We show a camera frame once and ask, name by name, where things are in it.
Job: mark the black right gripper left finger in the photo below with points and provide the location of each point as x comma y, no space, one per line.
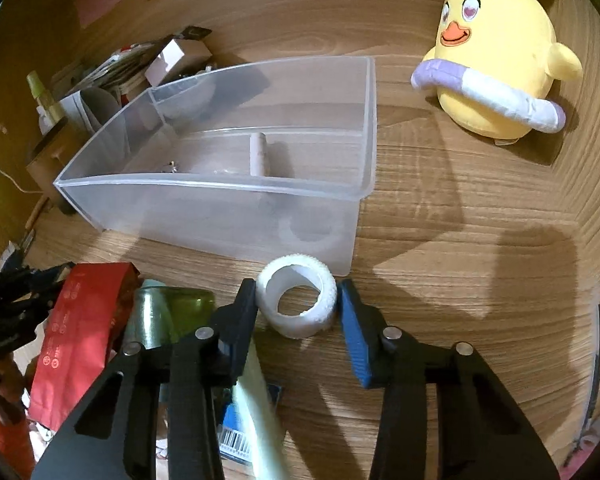
112,431

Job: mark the dark green pump bottle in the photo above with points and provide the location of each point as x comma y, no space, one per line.
164,314

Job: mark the red packet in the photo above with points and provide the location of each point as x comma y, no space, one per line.
90,314

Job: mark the pale green cream tube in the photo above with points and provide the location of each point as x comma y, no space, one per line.
258,420

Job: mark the blue Max staples box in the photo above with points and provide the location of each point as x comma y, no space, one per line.
232,439

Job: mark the white tape roll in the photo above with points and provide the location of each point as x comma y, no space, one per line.
296,294

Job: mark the pink lip balm tube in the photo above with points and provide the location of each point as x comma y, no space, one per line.
258,161

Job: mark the person's hand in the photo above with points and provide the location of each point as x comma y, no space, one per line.
15,444

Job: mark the black pen in sleeve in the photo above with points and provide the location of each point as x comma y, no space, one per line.
594,387

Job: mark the yellow green spray bottle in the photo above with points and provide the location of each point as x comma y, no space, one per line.
47,105

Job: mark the clear plastic storage bin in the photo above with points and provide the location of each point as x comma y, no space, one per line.
173,165

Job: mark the stack of books and papers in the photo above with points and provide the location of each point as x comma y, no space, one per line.
119,80

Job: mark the small white cardboard box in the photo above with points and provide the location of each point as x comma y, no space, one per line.
179,56

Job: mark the yellow chick plush toy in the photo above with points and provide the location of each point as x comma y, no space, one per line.
492,66

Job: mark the pink paw keychain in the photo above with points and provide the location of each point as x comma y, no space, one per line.
584,448

